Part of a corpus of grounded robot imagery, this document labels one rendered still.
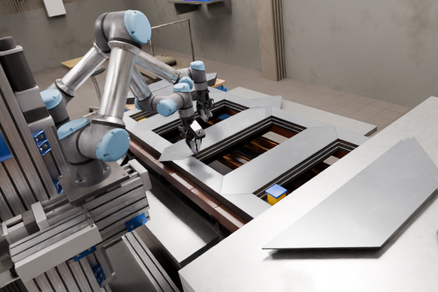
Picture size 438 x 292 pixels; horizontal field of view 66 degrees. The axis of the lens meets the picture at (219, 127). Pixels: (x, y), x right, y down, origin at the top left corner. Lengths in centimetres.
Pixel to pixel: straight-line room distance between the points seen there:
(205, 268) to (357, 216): 41
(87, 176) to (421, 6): 333
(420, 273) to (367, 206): 20
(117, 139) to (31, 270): 50
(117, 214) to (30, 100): 56
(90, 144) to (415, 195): 99
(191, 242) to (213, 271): 62
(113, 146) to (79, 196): 24
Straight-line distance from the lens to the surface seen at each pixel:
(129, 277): 213
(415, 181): 112
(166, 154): 175
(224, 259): 90
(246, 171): 151
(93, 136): 121
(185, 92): 155
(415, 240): 97
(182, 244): 150
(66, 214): 139
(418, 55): 397
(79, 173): 136
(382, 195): 105
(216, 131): 187
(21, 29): 890
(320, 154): 163
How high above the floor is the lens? 171
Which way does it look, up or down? 26 degrees down
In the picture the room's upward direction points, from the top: 9 degrees counter-clockwise
